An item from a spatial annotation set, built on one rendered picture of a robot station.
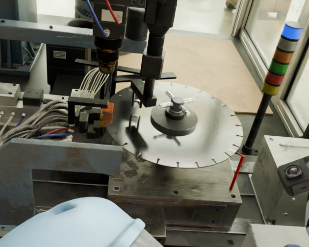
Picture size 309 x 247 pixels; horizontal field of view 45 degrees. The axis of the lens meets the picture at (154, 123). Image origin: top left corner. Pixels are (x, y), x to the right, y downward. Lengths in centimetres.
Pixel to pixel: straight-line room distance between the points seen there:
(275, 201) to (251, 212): 9
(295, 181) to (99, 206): 44
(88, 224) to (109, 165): 58
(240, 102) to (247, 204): 49
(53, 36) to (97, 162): 42
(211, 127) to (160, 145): 15
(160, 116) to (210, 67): 75
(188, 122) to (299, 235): 33
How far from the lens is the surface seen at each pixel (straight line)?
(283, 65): 102
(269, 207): 97
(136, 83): 85
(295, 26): 98
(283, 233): 80
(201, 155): 81
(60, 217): 16
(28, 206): 85
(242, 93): 146
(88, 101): 86
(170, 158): 78
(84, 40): 102
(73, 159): 73
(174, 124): 86
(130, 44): 101
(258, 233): 78
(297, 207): 96
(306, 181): 59
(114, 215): 17
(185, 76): 148
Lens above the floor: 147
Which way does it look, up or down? 37 degrees down
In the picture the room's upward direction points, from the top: 10 degrees clockwise
